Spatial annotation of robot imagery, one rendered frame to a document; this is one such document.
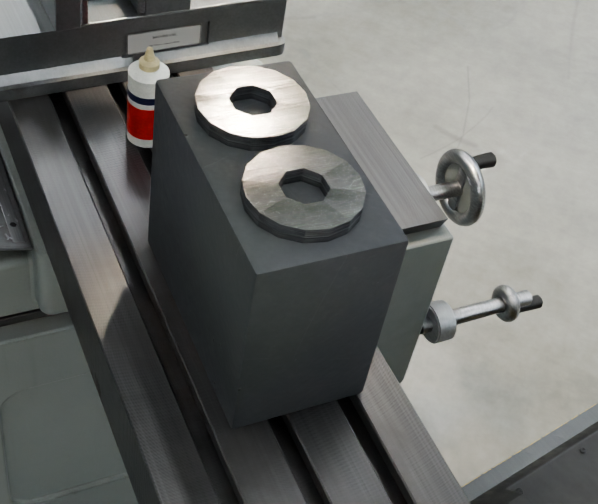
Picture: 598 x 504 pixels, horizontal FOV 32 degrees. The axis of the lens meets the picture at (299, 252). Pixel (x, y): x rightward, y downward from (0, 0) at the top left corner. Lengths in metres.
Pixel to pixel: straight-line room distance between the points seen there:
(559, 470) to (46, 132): 0.70
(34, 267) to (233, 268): 0.41
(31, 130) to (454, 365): 1.24
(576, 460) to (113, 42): 0.72
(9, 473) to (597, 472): 0.74
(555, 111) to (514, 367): 0.91
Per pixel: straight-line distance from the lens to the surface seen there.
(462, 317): 1.52
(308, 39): 2.85
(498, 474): 1.49
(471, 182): 1.50
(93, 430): 1.38
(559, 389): 2.15
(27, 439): 1.35
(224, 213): 0.73
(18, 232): 1.07
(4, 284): 1.12
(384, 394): 0.88
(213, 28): 1.16
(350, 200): 0.73
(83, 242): 0.96
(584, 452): 1.30
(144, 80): 1.00
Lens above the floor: 1.59
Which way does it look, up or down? 46 degrees down
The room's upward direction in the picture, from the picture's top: 11 degrees clockwise
